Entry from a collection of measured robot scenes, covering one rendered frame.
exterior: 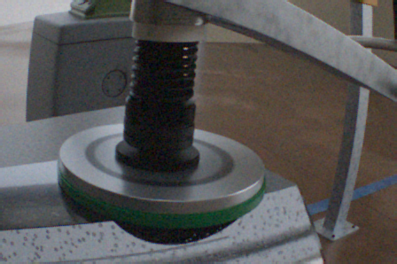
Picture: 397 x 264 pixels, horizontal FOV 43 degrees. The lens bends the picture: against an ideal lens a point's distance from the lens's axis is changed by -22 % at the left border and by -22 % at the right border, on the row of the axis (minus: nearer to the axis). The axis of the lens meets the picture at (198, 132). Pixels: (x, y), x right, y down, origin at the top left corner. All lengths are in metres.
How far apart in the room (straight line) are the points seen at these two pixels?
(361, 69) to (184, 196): 0.32
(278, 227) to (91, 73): 1.06
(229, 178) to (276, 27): 0.16
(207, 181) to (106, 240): 0.12
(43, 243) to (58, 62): 1.10
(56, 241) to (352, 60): 0.43
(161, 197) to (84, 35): 1.08
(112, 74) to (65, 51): 0.19
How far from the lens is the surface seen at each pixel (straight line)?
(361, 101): 2.20
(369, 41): 1.25
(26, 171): 0.62
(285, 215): 0.63
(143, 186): 0.54
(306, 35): 0.63
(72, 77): 1.58
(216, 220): 0.53
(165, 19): 0.54
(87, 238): 0.51
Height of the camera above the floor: 1.04
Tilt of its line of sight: 18 degrees down
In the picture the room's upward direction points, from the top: 5 degrees clockwise
